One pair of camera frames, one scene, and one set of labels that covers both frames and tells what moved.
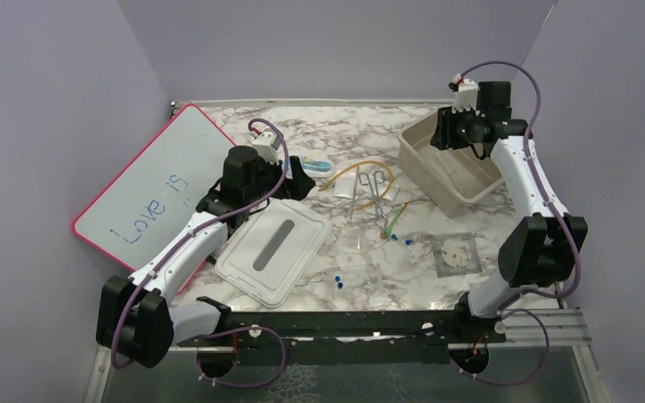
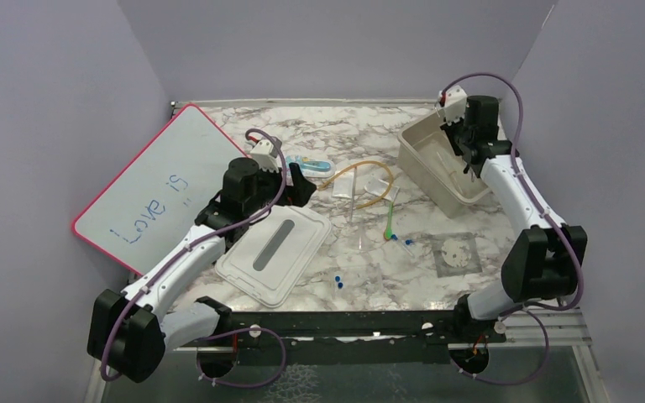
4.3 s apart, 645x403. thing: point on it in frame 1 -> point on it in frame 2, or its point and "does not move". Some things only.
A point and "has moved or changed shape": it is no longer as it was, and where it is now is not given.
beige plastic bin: x=445 y=179 does not move
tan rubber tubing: x=390 y=170 does not move
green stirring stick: x=395 y=219 has moved or changed shape
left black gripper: x=301 y=183 does not move
